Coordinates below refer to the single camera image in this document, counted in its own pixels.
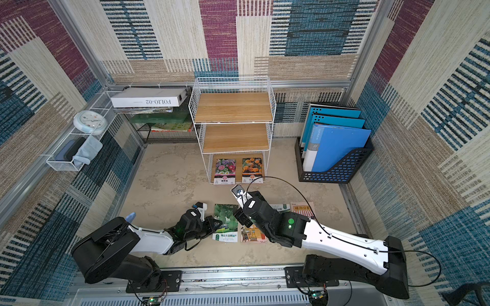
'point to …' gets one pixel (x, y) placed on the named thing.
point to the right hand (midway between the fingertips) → (242, 198)
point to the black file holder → (341, 170)
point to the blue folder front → (328, 144)
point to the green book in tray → (177, 117)
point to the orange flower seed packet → (252, 169)
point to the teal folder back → (328, 111)
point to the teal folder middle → (332, 121)
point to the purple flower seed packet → (225, 171)
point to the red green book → (171, 127)
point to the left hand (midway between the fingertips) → (224, 222)
